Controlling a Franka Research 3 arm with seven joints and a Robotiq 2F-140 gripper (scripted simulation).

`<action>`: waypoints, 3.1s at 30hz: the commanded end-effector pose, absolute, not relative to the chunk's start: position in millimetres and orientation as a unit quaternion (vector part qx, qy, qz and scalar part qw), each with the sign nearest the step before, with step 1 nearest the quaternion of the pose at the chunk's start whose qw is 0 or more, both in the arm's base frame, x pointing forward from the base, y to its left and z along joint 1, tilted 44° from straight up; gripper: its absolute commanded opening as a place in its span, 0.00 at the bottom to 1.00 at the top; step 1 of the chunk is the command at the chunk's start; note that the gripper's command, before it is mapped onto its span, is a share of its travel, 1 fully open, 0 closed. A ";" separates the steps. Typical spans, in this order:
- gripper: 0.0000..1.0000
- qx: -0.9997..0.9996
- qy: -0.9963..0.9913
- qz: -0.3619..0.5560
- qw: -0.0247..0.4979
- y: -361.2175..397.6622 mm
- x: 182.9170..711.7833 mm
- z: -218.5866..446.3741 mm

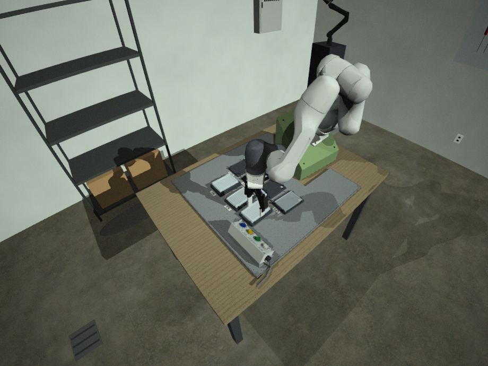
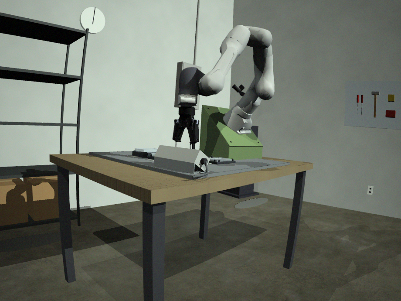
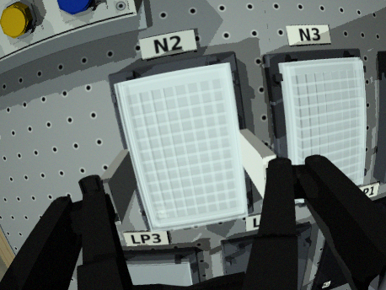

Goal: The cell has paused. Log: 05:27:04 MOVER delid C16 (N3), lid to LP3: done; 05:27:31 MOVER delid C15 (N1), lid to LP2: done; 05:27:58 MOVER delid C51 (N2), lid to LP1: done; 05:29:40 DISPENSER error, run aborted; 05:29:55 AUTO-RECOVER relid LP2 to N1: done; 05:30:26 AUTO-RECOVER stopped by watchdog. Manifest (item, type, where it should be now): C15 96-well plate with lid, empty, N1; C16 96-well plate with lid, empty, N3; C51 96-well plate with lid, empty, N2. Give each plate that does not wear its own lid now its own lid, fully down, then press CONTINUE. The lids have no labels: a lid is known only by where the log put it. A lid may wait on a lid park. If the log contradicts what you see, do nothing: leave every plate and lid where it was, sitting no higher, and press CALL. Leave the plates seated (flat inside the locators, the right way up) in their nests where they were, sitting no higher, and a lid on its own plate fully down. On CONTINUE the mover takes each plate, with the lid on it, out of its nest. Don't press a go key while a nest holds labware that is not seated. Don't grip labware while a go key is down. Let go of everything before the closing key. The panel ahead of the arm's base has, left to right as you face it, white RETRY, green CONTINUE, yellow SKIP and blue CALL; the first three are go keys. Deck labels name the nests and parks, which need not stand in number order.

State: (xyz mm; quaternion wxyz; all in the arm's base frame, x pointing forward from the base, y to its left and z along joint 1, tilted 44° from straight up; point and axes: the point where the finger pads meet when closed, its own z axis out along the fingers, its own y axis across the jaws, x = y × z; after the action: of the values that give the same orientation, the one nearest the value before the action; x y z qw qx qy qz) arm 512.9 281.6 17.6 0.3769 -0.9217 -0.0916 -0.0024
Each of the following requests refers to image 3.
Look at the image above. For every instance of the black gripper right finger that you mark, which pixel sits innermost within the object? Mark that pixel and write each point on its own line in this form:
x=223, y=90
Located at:
x=352, y=224

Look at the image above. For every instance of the white button panel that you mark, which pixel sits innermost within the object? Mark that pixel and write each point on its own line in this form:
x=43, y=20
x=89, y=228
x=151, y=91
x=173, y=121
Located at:
x=27, y=24

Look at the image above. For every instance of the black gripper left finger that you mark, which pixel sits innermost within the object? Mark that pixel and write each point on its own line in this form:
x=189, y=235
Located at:
x=47, y=259

